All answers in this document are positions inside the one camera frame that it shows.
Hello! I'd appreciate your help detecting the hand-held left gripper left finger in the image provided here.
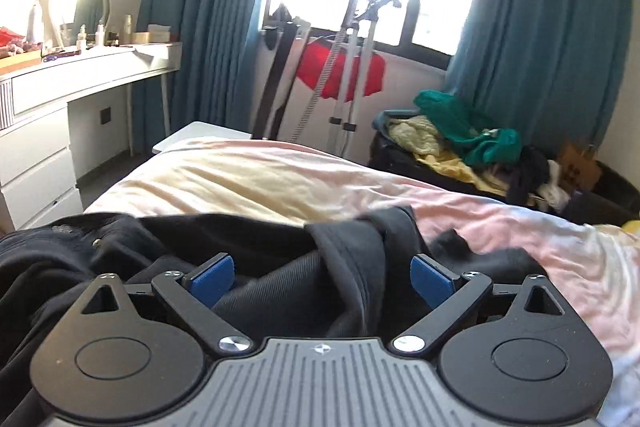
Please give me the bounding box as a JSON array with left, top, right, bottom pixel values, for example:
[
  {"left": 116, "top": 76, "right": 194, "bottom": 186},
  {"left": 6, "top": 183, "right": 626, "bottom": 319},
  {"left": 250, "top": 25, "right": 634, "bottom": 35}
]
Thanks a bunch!
[{"left": 73, "top": 254, "right": 252, "bottom": 355}]

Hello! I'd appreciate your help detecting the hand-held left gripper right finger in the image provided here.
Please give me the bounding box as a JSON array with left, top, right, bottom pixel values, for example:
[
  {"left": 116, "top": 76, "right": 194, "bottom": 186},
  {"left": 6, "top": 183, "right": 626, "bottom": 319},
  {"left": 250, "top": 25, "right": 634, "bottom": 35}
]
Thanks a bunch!
[{"left": 392, "top": 254, "right": 571, "bottom": 354}]

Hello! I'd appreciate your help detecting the black garment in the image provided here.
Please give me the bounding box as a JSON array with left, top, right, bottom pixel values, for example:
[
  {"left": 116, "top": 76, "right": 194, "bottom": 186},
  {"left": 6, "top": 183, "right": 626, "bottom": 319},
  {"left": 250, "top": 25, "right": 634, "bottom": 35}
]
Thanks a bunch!
[{"left": 0, "top": 205, "right": 551, "bottom": 427}]

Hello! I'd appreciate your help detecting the black suitcase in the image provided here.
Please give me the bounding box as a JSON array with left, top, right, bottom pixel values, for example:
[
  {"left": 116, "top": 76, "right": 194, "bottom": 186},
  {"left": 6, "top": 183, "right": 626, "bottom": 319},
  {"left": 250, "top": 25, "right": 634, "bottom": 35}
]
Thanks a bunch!
[{"left": 369, "top": 109, "right": 551, "bottom": 208}]

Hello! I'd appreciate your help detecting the bed with pastel sheet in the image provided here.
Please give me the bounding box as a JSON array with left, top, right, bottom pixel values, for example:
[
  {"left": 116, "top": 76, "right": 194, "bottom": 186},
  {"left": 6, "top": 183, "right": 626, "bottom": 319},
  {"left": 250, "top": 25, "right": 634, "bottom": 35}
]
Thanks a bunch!
[{"left": 82, "top": 137, "right": 640, "bottom": 427}]

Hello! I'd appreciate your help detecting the dark garment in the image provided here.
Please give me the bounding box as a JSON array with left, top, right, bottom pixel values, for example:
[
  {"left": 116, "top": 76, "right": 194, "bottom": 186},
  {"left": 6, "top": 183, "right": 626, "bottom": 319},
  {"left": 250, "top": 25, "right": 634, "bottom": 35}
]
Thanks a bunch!
[{"left": 506, "top": 146, "right": 552, "bottom": 206}]

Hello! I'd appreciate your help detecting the white side table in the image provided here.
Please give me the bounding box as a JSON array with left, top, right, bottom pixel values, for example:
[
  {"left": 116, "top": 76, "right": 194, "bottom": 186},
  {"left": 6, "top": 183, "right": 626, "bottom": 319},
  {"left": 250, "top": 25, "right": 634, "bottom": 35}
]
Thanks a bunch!
[{"left": 151, "top": 121, "right": 253, "bottom": 155}]

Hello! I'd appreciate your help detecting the yellow garment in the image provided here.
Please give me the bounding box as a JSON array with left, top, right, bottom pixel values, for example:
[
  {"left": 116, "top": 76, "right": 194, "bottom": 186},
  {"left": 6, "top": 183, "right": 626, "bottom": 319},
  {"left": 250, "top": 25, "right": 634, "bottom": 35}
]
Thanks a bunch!
[{"left": 387, "top": 116, "right": 487, "bottom": 186}]

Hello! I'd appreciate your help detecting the green garment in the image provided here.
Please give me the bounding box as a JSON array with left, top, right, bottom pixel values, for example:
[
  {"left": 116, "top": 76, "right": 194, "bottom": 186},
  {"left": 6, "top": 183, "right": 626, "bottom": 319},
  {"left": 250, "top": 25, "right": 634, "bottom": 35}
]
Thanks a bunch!
[{"left": 414, "top": 90, "right": 522, "bottom": 166}]

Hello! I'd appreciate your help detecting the white cloth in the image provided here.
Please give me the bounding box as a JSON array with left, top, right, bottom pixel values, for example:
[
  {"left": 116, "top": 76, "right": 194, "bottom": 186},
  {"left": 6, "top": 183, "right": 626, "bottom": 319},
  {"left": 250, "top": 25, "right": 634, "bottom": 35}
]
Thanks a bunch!
[{"left": 536, "top": 159, "right": 572, "bottom": 208}]

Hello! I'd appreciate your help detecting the cardboard box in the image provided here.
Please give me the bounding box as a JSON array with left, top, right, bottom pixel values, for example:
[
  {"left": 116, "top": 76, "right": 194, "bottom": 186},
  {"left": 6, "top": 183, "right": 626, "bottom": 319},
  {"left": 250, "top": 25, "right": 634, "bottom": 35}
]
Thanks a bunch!
[{"left": 556, "top": 142, "right": 604, "bottom": 196}]

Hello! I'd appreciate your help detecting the black leaning board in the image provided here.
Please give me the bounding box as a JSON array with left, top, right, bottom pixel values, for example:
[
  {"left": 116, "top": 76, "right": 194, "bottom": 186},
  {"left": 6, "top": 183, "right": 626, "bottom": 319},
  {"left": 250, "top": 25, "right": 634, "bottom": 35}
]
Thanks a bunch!
[{"left": 250, "top": 19, "right": 313, "bottom": 142}]

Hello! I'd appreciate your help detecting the white dressing table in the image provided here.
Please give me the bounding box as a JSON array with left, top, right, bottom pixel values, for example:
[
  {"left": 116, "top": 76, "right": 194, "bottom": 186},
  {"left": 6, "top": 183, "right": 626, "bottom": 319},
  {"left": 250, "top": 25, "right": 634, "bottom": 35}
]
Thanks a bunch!
[{"left": 0, "top": 41, "right": 183, "bottom": 233}]

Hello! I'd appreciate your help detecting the metal tripod stand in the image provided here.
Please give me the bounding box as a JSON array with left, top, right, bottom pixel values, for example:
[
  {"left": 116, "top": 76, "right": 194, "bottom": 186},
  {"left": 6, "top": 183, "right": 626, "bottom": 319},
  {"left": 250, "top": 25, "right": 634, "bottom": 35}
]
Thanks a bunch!
[{"left": 290, "top": 0, "right": 366, "bottom": 144}]

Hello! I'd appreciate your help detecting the red cloth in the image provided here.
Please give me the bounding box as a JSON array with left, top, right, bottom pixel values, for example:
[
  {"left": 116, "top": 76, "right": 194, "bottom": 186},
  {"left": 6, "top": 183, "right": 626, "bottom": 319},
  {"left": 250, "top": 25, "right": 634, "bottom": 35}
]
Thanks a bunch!
[{"left": 297, "top": 39, "right": 387, "bottom": 100}]

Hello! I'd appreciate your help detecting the beige box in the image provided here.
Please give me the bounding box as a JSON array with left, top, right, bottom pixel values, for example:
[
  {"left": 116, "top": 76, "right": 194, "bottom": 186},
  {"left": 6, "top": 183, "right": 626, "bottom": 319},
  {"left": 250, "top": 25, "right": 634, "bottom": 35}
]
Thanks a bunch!
[{"left": 131, "top": 25, "right": 172, "bottom": 44}]

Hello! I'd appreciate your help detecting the teal curtain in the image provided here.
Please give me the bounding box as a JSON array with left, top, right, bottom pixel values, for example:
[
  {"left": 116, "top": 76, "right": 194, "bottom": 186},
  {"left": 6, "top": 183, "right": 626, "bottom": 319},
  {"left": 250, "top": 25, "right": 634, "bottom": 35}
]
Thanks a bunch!
[
  {"left": 444, "top": 0, "right": 633, "bottom": 158},
  {"left": 134, "top": 0, "right": 286, "bottom": 158}
]

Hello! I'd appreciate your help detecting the wooden tray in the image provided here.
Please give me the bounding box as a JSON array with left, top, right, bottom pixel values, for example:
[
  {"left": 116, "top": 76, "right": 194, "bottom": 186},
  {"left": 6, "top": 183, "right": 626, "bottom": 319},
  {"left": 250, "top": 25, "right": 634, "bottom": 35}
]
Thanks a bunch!
[{"left": 0, "top": 49, "right": 42, "bottom": 72}]

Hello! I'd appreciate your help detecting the wavy-framed mirror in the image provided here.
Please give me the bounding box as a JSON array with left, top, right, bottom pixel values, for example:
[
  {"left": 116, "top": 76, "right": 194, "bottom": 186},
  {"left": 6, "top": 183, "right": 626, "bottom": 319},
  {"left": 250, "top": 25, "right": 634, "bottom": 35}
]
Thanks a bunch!
[{"left": 74, "top": 0, "right": 117, "bottom": 48}]

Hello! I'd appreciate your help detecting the red packet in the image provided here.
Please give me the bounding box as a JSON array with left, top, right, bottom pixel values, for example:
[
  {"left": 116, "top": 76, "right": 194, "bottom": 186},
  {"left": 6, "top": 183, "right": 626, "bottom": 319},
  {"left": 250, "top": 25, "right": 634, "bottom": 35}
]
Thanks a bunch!
[{"left": 0, "top": 26, "right": 27, "bottom": 51}]

